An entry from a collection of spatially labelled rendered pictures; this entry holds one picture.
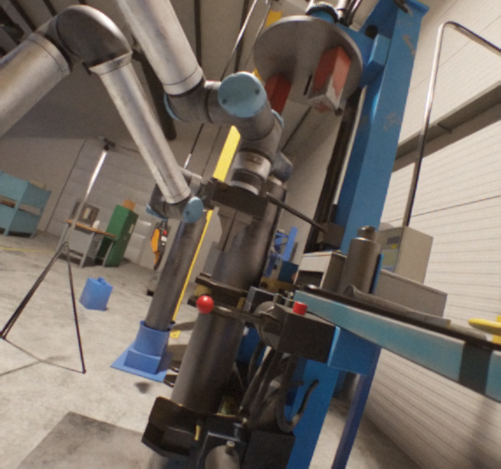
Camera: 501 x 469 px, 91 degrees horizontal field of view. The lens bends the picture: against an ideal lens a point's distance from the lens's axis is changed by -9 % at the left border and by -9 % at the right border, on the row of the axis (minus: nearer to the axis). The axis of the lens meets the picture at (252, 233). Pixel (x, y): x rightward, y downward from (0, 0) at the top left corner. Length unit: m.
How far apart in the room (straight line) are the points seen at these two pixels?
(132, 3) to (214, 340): 1.03
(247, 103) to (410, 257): 1.32
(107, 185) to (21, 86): 12.17
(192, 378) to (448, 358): 0.98
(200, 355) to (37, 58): 1.06
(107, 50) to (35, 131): 14.48
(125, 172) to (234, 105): 12.37
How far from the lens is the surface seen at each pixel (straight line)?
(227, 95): 0.59
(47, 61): 0.87
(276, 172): 1.25
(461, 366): 0.39
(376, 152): 1.45
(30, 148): 15.01
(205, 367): 1.18
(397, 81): 1.72
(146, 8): 0.56
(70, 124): 14.66
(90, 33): 0.81
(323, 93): 1.30
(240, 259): 1.11
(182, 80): 0.62
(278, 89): 1.65
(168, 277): 2.46
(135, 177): 12.71
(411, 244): 1.68
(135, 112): 0.82
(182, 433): 1.04
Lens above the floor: 1.06
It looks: 8 degrees up
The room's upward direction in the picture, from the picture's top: 18 degrees clockwise
